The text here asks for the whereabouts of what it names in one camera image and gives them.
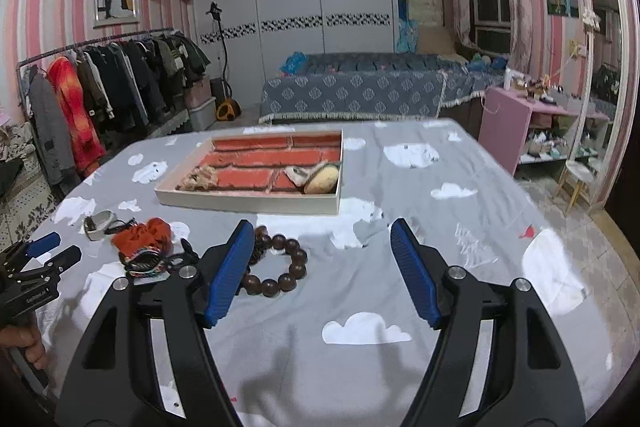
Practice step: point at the orange scrunchie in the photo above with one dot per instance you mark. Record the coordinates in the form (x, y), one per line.
(142, 234)

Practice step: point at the white standing mirror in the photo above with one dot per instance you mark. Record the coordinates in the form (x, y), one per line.
(607, 82)

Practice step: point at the blue hanging clothes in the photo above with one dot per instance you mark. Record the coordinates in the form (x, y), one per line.
(406, 32)

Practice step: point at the white wooden stool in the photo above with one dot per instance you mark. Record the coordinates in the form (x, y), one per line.
(575, 174)

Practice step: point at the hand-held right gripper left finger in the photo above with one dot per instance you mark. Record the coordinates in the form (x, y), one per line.
(230, 272)

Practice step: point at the beige scrunchie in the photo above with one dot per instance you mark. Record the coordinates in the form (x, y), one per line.
(200, 179)

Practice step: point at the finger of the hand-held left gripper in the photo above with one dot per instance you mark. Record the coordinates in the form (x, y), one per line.
(65, 257)
(42, 243)

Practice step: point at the blue patterned bed cover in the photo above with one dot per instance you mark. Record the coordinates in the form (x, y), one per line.
(360, 89)

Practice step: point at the person's left hand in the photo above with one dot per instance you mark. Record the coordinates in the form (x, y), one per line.
(27, 347)

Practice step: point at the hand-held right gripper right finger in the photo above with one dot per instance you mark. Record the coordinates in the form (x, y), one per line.
(415, 272)

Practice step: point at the blue plastic bag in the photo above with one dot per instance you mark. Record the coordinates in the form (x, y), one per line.
(293, 63)

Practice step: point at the row of hanging clothes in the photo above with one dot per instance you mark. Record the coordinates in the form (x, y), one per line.
(115, 77)

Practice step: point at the metal clothes rack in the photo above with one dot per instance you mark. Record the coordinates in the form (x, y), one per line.
(75, 44)

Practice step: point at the yellow plush toy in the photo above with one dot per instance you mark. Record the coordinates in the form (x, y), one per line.
(322, 181)

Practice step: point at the beige cushion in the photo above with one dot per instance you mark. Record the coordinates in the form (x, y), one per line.
(435, 41)

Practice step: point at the black claw hair clip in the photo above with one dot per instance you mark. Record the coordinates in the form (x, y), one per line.
(187, 249)

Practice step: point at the black garment steamer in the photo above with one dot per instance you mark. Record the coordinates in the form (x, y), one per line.
(222, 57)

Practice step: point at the silver grey hair clip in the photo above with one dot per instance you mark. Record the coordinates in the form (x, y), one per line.
(97, 225)

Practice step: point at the white storage box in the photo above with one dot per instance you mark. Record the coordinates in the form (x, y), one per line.
(204, 114)

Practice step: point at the pink shelf unit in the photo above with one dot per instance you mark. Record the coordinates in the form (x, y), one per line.
(505, 122)

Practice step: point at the pink storage box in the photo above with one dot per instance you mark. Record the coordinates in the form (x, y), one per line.
(197, 92)

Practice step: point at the white tray with brick pattern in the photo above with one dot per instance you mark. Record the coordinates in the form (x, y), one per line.
(250, 202)

